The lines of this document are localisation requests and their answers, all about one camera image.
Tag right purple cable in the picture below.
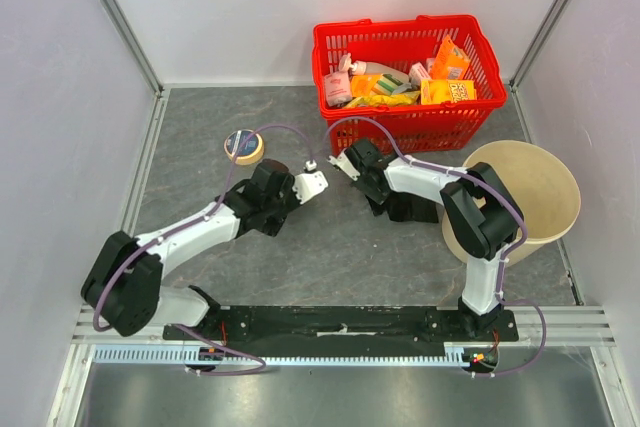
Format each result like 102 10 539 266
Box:
322 115 548 380

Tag yellow snack box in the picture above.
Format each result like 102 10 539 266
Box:
420 79 477 105

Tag red plastic basket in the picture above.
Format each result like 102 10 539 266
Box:
312 14 507 153

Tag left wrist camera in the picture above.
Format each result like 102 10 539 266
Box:
292 171 329 205

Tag purple cable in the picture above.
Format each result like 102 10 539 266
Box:
322 115 548 380
92 124 321 378

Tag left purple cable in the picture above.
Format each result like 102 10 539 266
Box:
92 124 321 378

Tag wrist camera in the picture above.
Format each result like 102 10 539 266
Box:
292 171 329 205
327 150 360 181

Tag pink small packet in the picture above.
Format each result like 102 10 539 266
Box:
408 62 431 87

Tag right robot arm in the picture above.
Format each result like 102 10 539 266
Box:
332 139 525 341

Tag slotted cable duct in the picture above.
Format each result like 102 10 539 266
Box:
93 344 497 368

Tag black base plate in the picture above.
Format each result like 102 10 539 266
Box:
194 305 519 359

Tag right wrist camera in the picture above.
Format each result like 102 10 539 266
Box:
327 150 360 181

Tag beige trash bin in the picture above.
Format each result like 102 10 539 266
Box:
463 140 581 266

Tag yellow snack bag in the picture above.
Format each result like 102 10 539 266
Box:
344 91 420 109

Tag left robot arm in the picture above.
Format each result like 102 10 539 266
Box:
81 159 305 340

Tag green yellow packet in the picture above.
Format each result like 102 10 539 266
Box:
371 73 405 96

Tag pink pouch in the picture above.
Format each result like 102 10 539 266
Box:
323 71 353 107

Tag orange snack pack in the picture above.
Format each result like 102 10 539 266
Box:
350 74 384 98

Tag orange carton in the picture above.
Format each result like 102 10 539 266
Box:
429 35 471 80

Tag masking tape roll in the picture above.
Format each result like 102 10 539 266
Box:
223 129 265 166

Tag pink capped bottle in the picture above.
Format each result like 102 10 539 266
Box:
338 53 409 83

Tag black trash bag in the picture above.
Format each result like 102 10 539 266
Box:
367 192 439 224

